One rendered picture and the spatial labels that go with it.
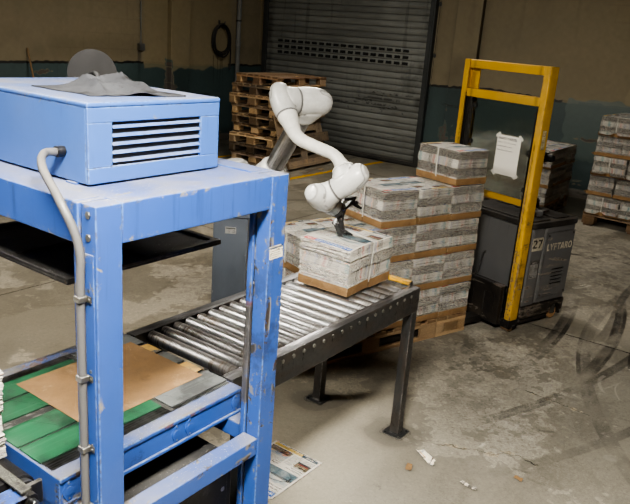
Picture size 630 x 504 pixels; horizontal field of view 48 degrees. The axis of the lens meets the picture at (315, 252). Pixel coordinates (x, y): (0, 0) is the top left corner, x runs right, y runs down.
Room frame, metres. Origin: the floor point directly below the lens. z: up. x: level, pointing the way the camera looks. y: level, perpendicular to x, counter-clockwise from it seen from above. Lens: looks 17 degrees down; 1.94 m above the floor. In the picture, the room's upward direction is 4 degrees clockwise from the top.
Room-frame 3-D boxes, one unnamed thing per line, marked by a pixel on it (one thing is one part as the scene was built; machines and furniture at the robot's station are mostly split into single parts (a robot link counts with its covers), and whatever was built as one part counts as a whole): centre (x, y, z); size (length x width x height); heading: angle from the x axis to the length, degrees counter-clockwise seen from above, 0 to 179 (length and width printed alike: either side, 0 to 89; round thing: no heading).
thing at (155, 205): (2.02, 0.67, 1.50); 0.94 x 0.68 x 0.10; 55
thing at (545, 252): (5.21, -1.52, 0.40); 0.69 x 0.55 x 0.80; 36
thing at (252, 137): (11.02, 0.75, 0.65); 1.33 x 0.94 x 1.30; 149
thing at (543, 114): (4.73, -1.42, 0.97); 0.09 x 0.09 x 1.75; 36
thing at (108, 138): (2.02, 0.67, 1.65); 0.60 x 0.45 x 0.20; 55
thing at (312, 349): (2.71, -0.12, 0.74); 1.34 x 0.05 x 0.12; 145
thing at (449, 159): (4.73, -0.88, 0.65); 0.39 x 0.30 x 1.29; 36
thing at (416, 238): (4.30, -0.29, 0.42); 1.17 x 0.39 x 0.83; 126
